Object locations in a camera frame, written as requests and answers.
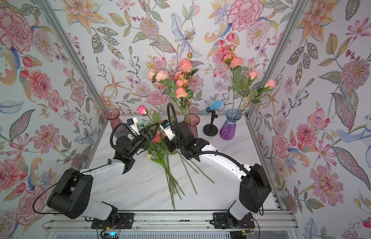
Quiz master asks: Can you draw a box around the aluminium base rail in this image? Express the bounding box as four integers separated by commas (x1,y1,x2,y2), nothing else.
42,210,302,239

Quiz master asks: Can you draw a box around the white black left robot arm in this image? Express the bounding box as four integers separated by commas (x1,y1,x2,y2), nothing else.
47,119,159,224

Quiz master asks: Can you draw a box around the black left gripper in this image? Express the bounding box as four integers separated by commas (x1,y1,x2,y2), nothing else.
127,124,157,159

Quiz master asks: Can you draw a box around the bunch of artificial flowers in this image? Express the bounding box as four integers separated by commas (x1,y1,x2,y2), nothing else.
142,128,215,210

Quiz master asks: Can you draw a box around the light pink rose stem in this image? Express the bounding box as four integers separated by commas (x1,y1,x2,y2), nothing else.
241,79,276,105
237,70,260,111

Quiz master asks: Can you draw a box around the pink ribbed glass vase centre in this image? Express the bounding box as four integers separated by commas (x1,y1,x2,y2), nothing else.
183,114,200,138

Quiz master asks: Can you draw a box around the right corner aluminium post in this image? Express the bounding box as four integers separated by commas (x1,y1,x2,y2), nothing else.
246,0,304,117

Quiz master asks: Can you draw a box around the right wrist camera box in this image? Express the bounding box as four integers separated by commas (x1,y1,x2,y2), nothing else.
160,119,175,141

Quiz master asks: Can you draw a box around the blue purple glass vase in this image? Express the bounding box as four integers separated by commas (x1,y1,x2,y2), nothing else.
219,109,242,140

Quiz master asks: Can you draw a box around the pink ribbed glass vase left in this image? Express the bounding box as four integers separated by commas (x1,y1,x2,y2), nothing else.
104,109,128,138

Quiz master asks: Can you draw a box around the corner aluminium post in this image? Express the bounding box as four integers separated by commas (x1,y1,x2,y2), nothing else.
246,0,304,117
36,0,107,114

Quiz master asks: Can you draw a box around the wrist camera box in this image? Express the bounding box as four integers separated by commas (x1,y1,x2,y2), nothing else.
127,117,140,137
160,119,175,141

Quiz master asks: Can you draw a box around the blue microphone on black stand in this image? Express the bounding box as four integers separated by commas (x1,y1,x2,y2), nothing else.
203,100,223,136

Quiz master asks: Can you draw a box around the pale pink peony stem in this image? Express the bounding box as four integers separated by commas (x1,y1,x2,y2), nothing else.
147,62,181,112

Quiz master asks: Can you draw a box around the pink ribbed glass vase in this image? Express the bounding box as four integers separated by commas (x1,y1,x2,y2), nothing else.
183,114,200,138
104,109,128,138

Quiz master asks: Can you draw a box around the magenta rose stem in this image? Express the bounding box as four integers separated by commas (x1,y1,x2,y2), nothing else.
137,105,161,129

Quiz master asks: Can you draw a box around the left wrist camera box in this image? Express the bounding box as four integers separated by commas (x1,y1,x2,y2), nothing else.
127,117,140,137

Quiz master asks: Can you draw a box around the coral pink rose spray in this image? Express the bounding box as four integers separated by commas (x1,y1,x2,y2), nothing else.
174,76,193,116

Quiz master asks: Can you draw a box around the coral pink carnation stem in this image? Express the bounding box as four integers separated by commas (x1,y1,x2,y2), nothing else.
176,53,198,89

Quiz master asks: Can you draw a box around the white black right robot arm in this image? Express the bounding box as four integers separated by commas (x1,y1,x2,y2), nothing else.
160,103,272,228

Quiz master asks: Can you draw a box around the coral carnation spray stem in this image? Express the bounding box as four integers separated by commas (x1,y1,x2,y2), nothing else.
212,42,244,109

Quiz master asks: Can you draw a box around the left corner aluminium post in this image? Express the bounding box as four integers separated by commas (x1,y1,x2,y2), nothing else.
36,0,107,114

